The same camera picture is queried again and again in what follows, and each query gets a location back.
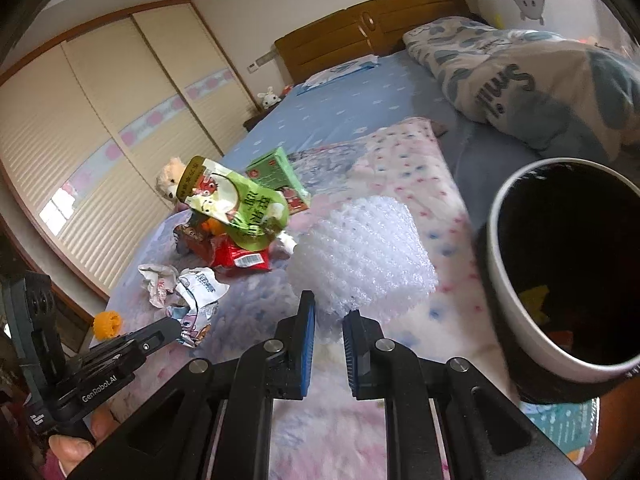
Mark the printed wrapper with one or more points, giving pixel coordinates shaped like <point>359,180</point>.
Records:
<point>200,305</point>

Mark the crumpled white paper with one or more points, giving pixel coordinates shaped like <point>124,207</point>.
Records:
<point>157,282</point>

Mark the white black trash bin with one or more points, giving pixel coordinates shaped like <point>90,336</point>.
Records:
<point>525,310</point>

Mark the white bubble wrap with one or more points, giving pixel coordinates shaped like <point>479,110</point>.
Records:
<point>362,260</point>

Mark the blue bedsheet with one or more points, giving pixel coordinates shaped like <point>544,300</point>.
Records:
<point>350,105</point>

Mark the white bunny plush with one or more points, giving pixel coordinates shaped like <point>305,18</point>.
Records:
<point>268,97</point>

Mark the green snack pouch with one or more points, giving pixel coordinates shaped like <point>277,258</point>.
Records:
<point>235,200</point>

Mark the white grey crib rail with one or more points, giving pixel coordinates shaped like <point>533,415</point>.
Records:
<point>535,2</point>

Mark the green carton box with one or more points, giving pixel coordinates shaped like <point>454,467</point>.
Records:
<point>277,177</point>

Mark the dark wooden nightstand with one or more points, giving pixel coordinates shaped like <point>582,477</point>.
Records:
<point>256,121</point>

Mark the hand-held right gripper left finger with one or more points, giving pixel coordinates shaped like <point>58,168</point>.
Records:
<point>306,345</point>

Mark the cream sliding wardrobe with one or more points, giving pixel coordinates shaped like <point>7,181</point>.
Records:
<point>100,130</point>

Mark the orange foam net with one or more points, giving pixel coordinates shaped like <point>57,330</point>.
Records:
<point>215,226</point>

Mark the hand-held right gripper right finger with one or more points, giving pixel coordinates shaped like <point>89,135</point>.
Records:
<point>353,355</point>

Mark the cream plush toy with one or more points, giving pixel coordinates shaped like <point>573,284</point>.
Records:
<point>167,180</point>

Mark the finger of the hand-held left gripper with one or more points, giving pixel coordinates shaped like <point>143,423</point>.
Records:
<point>160,332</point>

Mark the white wall switch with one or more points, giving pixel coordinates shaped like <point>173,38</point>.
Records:
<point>254,65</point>

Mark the wooden headboard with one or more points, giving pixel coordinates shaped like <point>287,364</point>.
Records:
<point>370,20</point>

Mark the person's left hand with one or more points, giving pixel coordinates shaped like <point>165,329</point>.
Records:
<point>70,449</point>

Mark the white blue pillow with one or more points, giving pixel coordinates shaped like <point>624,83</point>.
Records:
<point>342,71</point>

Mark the red snack wrapper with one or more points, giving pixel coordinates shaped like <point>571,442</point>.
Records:
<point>240,259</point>

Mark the teal printed booklet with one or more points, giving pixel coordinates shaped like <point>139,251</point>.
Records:
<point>565,422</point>

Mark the pink floral blanket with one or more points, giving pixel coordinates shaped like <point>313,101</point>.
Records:
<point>400,200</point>

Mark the orange fuzzy ball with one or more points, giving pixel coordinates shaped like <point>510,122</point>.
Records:
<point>107,324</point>

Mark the brown snack packet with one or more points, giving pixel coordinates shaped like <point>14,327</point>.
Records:
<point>190,237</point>

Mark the white blue printed duvet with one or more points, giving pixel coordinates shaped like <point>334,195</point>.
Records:
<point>525,75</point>

